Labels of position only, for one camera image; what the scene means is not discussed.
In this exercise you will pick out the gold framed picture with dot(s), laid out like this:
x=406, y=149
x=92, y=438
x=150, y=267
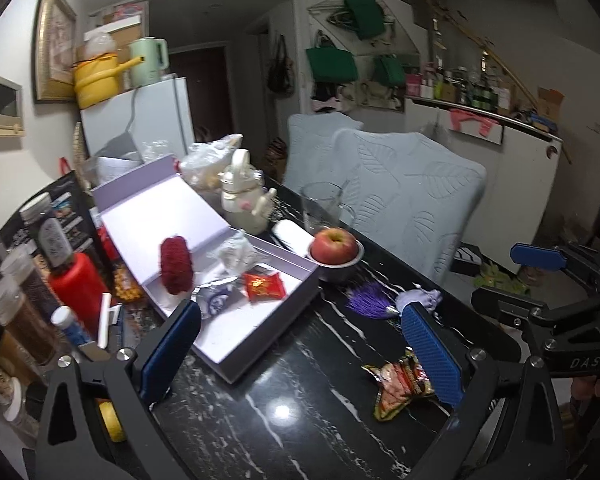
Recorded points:
x=54, y=52

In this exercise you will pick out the purple tassel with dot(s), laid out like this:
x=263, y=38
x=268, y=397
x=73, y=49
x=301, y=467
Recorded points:
x=371, y=301

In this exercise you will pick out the small metal bowl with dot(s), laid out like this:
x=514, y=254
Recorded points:
x=338, y=272

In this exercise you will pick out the yellow pot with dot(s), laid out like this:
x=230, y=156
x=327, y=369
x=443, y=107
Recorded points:
x=98, y=79

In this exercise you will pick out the leaf-pattern grey cushion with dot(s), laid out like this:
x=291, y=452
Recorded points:
x=410, y=195

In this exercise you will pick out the red apple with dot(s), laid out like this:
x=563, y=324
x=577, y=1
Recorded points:
x=333, y=246

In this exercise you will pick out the white cabinet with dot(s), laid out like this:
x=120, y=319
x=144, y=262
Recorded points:
x=520, y=163

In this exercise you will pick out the green tote bag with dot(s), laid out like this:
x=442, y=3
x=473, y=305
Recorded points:
x=328, y=64

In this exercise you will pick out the plastic bag of food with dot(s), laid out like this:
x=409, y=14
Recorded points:
x=202, y=166

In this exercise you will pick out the lavender gift box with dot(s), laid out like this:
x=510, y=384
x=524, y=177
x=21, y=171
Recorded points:
x=150, y=203

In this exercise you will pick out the red gold snack packet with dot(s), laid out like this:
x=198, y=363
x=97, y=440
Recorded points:
x=264, y=287

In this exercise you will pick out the green electric kettle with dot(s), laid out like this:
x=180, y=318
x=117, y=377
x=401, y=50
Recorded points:
x=155, y=60

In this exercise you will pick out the lavender satin pouch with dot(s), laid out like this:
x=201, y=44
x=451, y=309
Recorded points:
x=428, y=299

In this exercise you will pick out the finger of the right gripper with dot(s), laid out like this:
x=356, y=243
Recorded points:
x=579, y=262
x=506, y=306

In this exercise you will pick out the silver purple snack packet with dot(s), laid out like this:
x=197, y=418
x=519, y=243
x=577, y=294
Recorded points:
x=214, y=298

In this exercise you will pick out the clear zip bag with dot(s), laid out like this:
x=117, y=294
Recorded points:
x=237, y=254

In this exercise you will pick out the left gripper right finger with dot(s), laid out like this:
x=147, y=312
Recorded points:
x=505, y=422

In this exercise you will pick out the white paper roll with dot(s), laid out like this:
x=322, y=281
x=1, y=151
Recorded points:
x=293, y=237

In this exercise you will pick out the glass mug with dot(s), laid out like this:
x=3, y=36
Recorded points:
x=323, y=207

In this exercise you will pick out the nutritious cereal packet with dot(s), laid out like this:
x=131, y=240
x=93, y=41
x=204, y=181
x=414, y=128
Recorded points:
x=399, y=384

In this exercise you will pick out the red fuzzy soft object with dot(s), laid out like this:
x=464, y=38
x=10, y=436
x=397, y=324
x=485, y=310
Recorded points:
x=176, y=267

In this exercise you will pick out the red container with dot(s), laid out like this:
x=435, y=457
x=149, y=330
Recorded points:
x=80, y=288

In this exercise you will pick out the green slippers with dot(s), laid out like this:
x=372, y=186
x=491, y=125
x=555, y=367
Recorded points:
x=491, y=275

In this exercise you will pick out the wall intercom panel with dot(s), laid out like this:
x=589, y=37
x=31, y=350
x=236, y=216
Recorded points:
x=11, y=117

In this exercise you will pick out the cream cartoon water bottle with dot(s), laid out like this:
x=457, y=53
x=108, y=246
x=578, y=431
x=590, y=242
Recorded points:
x=246, y=203

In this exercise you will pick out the white mini fridge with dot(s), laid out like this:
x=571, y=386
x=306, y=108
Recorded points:
x=157, y=112

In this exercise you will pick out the dark label bottle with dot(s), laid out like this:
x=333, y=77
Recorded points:
x=45, y=230

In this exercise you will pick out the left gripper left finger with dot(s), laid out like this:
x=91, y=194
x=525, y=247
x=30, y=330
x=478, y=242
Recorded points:
x=96, y=421

